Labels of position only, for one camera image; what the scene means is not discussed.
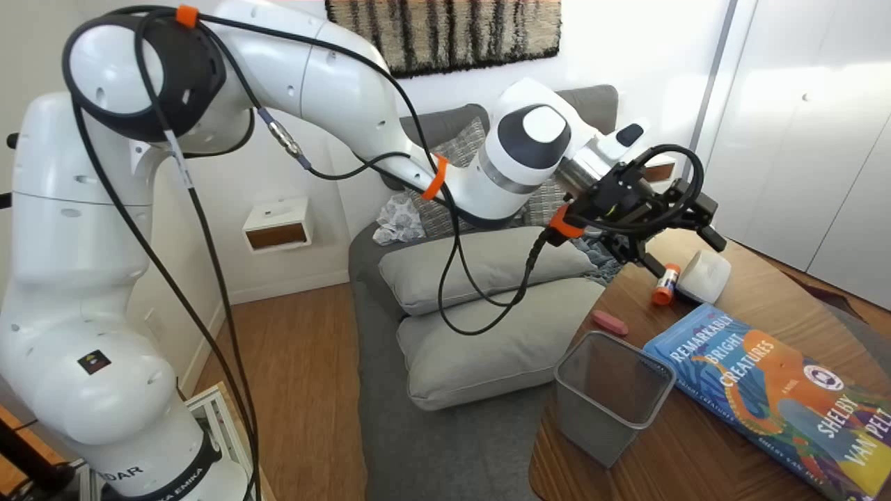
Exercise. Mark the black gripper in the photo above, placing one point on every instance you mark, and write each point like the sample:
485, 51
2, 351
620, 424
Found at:
627, 213

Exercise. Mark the blue paperback book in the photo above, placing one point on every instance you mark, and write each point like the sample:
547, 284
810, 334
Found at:
797, 409

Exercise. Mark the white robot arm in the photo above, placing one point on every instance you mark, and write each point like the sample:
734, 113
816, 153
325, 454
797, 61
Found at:
156, 85

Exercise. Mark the large grey floor pillow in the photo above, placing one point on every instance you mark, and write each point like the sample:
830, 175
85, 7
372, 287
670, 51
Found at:
446, 369

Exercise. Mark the light grey upper pillow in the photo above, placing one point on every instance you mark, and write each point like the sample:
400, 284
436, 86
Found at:
494, 263

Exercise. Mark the orange glue stick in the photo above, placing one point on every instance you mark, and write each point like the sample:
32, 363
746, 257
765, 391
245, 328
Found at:
666, 287

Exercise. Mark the blue throw blanket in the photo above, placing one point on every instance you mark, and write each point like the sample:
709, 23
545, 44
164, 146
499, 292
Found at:
606, 263

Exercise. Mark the pink eraser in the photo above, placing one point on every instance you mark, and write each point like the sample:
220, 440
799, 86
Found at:
607, 323

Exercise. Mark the right checked cushion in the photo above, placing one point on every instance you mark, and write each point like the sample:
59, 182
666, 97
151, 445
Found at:
545, 199

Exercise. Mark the checked cushion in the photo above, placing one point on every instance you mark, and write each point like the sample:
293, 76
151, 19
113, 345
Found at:
408, 217
545, 199

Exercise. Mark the grey mesh waste bin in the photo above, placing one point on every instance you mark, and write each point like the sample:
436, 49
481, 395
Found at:
607, 392

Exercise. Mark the wooden table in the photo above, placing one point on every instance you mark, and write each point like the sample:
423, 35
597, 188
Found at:
692, 454

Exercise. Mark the grey sofa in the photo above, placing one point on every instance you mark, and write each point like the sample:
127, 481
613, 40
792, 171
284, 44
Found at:
453, 235

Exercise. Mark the left checked cushion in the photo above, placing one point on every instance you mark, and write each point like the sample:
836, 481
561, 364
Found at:
408, 217

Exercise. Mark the grey floor rug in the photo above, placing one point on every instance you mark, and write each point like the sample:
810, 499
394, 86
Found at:
474, 452

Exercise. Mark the right white wall shelf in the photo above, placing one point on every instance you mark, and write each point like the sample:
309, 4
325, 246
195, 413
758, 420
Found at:
659, 172

